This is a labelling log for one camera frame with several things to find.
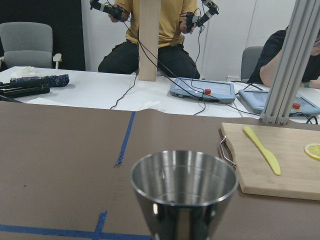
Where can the dark plaid cloth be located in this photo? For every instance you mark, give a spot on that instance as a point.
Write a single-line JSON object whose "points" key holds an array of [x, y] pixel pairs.
{"points": [[53, 80]]}

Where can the wooden plank post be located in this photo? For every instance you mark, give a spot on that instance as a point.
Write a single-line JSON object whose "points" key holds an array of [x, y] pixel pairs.
{"points": [[149, 21]]}

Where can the grey office chair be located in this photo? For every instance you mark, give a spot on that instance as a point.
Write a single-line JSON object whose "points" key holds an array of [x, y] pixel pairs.
{"points": [[28, 44]]}

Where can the left blue teach pendant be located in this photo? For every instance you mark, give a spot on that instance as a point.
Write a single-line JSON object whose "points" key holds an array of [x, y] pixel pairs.
{"points": [[203, 90]]}

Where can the aluminium frame post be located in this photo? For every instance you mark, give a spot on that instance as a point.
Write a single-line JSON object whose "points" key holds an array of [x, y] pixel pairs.
{"points": [[302, 31]]}

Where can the bamboo cutting board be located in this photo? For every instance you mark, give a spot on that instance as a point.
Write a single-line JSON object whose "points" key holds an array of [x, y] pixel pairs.
{"points": [[300, 173]]}

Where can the yellow plastic knife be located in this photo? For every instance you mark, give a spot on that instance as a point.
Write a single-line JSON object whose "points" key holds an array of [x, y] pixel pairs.
{"points": [[268, 155]]}

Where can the front lemon slice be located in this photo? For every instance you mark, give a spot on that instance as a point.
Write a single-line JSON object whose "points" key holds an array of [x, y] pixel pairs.
{"points": [[313, 150]]}

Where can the steel double jigger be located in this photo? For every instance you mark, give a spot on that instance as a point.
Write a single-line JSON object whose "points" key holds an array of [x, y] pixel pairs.
{"points": [[183, 194]]}

